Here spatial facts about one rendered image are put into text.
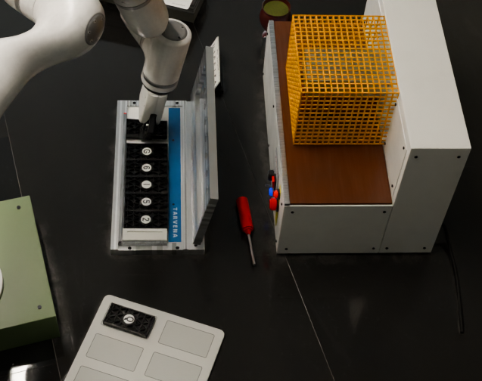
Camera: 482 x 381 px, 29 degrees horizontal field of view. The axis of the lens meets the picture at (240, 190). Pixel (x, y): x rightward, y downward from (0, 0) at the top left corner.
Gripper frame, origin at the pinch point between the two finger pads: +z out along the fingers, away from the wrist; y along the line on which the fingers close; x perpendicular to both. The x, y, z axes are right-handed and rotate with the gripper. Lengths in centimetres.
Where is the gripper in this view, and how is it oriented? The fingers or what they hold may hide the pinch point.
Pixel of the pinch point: (146, 124)
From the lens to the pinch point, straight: 228.5
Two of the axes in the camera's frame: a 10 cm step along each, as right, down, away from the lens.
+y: 0.4, 8.0, -6.0
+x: 9.7, 1.2, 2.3
